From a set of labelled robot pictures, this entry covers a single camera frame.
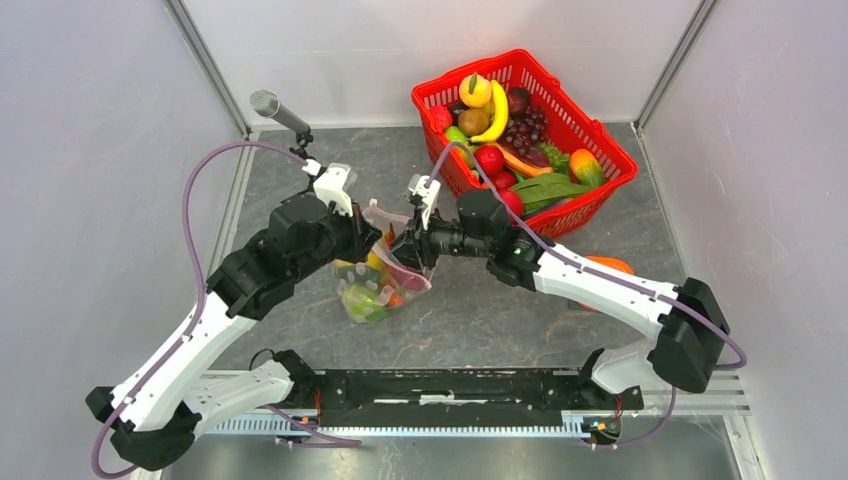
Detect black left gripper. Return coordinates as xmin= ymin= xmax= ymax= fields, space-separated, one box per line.
xmin=292 ymin=196 xmax=383 ymax=282

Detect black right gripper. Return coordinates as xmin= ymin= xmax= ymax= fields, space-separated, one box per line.
xmin=385 ymin=204 xmax=492 ymax=272

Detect purple sweet potato toy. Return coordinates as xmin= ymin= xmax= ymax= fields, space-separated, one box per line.
xmin=387 ymin=264 xmax=431 ymax=293

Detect yellow banana bunch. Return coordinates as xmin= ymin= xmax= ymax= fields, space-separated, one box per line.
xmin=332 ymin=251 xmax=385 ymax=281

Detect orange carrot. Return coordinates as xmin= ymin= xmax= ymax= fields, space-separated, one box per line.
xmin=387 ymin=293 xmax=405 ymax=308

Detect clear pink zip top bag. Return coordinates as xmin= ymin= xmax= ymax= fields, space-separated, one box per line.
xmin=332 ymin=199 xmax=433 ymax=323

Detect red apple toy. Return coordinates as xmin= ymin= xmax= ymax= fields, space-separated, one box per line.
xmin=474 ymin=144 xmax=505 ymax=178

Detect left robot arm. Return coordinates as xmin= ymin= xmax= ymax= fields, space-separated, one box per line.
xmin=86 ymin=194 xmax=382 ymax=471

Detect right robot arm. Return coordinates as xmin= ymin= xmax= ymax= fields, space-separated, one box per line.
xmin=391 ymin=184 xmax=729 ymax=408

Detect black microphone tripod stand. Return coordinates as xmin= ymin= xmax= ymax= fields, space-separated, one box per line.
xmin=289 ymin=132 xmax=314 ymax=160

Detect red tomato toy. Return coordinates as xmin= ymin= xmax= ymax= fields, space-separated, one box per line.
xmin=498 ymin=189 xmax=524 ymax=217

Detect red pepper toy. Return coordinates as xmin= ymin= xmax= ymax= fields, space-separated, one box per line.
xmin=490 ymin=170 xmax=518 ymax=191

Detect green lime toy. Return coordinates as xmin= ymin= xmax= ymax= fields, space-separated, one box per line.
xmin=443 ymin=125 xmax=470 ymax=147

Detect red strawberry toy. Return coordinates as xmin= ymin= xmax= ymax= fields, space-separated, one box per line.
xmin=428 ymin=105 xmax=453 ymax=132

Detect green leaf vegetable toy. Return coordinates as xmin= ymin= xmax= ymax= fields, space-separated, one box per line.
xmin=510 ymin=173 xmax=594 ymax=215

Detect brown potato toy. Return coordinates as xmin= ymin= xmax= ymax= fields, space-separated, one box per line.
xmin=457 ymin=108 xmax=491 ymax=138

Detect papaya slice toy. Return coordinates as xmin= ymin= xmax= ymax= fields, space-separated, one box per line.
xmin=493 ymin=143 xmax=554 ymax=178

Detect single yellow banana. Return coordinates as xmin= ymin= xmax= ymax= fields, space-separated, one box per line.
xmin=469 ymin=80 xmax=509 ymax=144

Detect grey microphone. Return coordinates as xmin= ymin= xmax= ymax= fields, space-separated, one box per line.
xmin=249 ymin=89 xmax=311 ymax=135

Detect dark grape bunch toy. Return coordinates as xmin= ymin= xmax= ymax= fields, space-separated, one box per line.
xmin=499 ymin=87 xmax=549 ymax=153

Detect mango toy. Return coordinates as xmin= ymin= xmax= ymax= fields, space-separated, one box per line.
xmin=569 ymin=149 xmax=606 ymax=187

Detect red plastic basket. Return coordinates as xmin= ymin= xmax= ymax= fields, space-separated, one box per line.
xmin=411 ymin=49 xmax=639 ymax=238

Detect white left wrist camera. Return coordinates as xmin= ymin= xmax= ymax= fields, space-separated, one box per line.
xmin=302 ymin=159 xmax=357 ymax=217

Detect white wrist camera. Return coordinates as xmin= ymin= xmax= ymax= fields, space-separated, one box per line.
xmin=302 ymin=159 xmax=357 ymax=217
xmin=408 ymin=174 xmax=441 ymax=230

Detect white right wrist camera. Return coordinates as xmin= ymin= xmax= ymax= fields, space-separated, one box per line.
xmin=408 ymin=174 xmax=441 ymax=230

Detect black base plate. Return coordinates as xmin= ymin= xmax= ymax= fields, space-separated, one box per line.
xmin=281 ymin=368 xmax=644 ymax=427

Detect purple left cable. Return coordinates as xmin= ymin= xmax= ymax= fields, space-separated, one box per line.
xmin=89 ymin=140 xmax=362 ymax=480

